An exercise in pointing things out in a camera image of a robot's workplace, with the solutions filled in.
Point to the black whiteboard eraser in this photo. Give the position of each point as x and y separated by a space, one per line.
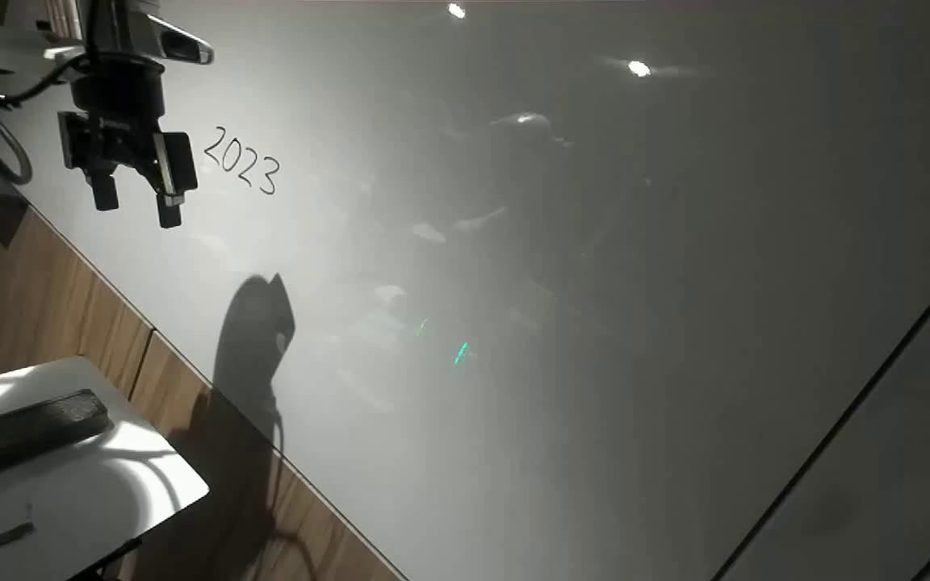
50 423

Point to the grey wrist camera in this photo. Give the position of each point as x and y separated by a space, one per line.
180 44

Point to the large white whiteboard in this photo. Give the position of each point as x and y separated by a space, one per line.
561 290

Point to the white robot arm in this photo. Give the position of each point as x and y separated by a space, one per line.
53 53

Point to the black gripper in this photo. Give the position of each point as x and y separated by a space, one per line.
117 106

